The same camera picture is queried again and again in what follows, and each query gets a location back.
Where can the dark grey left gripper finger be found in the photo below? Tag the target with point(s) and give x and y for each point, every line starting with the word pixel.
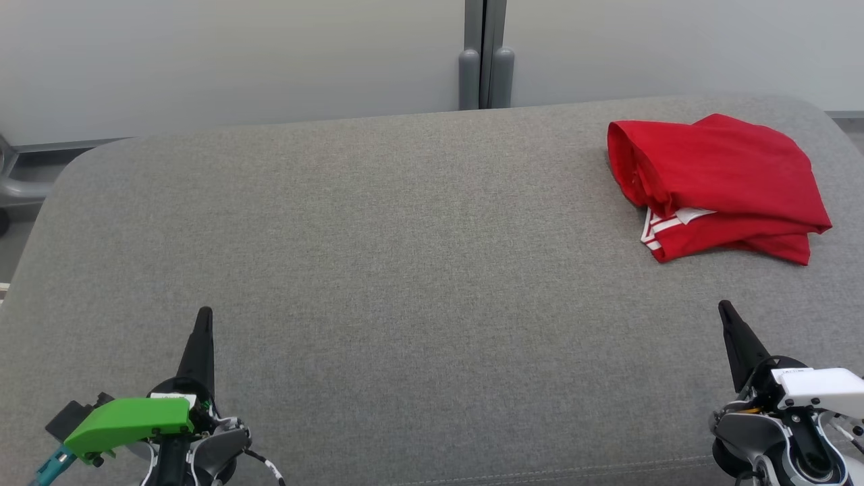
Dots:
pixel 201 358

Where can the red jersey with number print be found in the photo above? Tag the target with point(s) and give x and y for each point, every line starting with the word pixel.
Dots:
pixel 729 169

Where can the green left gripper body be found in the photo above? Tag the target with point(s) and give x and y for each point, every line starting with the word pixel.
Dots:
pixel 128 422

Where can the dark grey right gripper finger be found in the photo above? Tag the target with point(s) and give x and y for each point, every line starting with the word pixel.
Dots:
pixel 742 351

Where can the grey double partition post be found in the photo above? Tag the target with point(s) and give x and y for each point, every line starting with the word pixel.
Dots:
pixel 469 74

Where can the grey fabric sofa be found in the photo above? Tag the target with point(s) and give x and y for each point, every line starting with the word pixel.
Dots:
pixel 405 270

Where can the grey metal frame leg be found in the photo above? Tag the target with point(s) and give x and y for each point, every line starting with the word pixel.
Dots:
pixel 27 185

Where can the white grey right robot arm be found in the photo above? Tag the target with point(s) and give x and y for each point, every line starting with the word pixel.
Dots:
pixel 756 439

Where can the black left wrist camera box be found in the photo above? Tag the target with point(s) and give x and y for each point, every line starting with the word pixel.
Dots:
pixel 67 418

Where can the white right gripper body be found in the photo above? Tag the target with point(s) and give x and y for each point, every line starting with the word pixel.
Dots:
pixel 823 391

